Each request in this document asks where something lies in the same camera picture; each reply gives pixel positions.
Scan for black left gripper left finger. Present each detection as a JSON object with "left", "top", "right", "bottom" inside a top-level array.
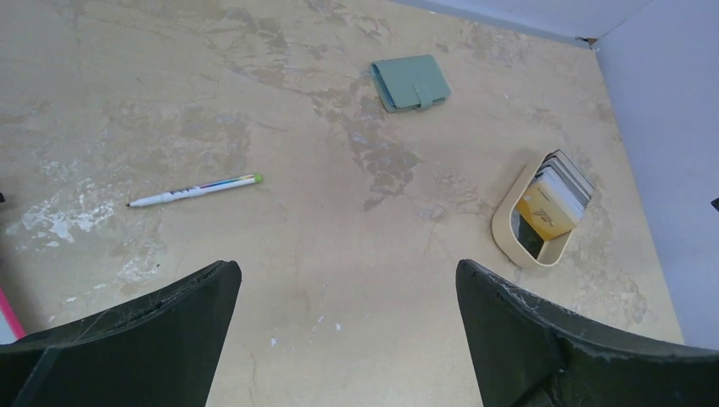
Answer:
[{"left": 1, "top": 260, "right": 242, "bottom": 406}]

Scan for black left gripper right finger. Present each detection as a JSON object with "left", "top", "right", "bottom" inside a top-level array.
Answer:
[{"left": 455, "top": 259, "right": 718, "bottom": 406}]

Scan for green leather card holder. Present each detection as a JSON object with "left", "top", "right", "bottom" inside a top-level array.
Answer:
[{"left": 370, "top": 54, "right": 451, "bottom": 113}]

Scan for beige oval card tray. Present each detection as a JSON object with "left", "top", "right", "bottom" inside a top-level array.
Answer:
[{"left": 491, "top": 153, "right": 576, "bottom": 268}]

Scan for stack of grey cards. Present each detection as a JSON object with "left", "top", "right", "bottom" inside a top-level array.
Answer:
[{"left": 532, "top": 149, "right": 594, "bottom": 217}]

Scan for pink framed whiteboard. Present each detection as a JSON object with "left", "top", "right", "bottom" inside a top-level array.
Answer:
[{"left": 0, "top": 291, "right": 25, "bottom": 344}]

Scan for white marker pen green cap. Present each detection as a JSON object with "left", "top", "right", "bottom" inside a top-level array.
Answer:
[{"left": 126, "top": 174, "right": 263, "bottom": 208}]

